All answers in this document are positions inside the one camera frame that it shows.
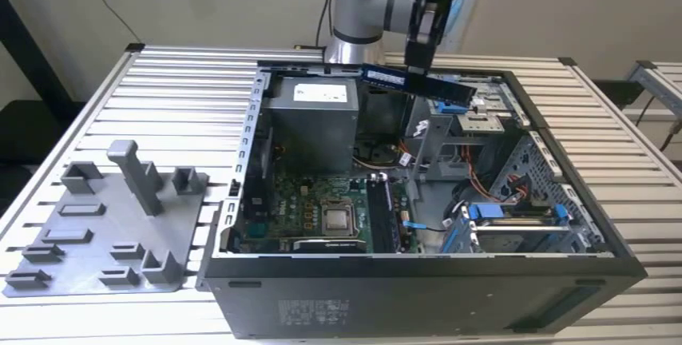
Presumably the grey power supply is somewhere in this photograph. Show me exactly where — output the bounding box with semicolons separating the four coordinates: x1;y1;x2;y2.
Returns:
260;77;363;174

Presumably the silver CPU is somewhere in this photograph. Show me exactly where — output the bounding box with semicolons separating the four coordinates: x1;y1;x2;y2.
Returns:
321;207;356;234

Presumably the blue drive cage latch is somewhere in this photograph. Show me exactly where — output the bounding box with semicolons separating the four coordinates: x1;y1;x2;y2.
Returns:
433;99;469;115

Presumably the black case fan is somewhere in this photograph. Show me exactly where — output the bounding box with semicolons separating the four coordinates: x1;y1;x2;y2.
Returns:
476;133;525;186

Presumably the orange wire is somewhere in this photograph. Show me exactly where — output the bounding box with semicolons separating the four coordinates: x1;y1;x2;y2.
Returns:
465;143;484;200

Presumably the grey metal drive cage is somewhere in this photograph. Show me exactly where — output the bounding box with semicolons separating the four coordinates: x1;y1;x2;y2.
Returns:
403;75;528;182

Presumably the blue wire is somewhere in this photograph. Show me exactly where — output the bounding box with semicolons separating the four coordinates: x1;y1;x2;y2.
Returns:
403;220;447;232

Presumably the blue disk carrier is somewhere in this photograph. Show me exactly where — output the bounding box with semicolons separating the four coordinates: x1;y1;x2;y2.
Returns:
441;202;587;254

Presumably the black open PC case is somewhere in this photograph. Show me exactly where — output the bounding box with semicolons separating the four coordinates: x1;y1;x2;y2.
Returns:
193;59;648;340

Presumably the slatted metal side table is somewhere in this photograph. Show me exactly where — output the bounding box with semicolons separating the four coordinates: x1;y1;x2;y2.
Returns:
626;60;682;122

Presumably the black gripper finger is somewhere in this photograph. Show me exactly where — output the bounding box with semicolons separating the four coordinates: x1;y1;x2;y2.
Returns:
403;0;447;77

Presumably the green motherboard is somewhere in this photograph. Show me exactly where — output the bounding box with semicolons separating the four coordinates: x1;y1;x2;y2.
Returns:
233;175;421;254

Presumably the grey parts rack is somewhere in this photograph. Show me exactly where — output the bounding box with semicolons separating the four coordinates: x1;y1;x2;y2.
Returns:
0;140;212;298

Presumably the black bulky floor object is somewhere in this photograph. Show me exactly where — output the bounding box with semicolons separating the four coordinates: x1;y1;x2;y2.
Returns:
0;99;81;178

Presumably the black graphics card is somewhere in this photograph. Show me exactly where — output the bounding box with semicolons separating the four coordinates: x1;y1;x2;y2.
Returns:
291;236;368;254

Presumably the black slanted stand post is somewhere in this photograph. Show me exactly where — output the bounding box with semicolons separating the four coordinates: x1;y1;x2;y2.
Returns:
0;0;73;102

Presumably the thin black wall wire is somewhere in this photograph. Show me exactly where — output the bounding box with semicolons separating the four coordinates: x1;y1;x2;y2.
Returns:
70;0;144;45

